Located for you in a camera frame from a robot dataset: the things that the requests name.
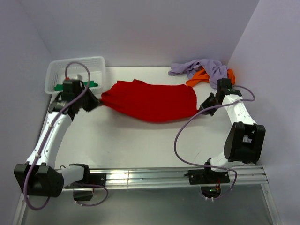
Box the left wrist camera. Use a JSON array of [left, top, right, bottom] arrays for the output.
[[61, 79, 82, 102]]

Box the orange t-shirt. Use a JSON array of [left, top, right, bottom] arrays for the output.
[[186, 68, 235, 87]]

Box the rolled green t-shirt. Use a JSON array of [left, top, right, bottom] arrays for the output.
[[54, 81, 98, 91]]

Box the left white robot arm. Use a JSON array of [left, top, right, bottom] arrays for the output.
[[14, 90, 101, 197]]

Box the white plastic basket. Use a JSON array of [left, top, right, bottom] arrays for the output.
[[44, 55, 105, 96]]

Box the lavender t-shirt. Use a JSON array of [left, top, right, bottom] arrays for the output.
[[168, 59, 230, 89]]

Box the red t-shirt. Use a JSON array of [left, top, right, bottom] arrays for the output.
[[101, 79, 198, 123]]

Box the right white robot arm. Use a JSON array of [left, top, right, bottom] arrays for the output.
[[185, 93, 266, 185]]

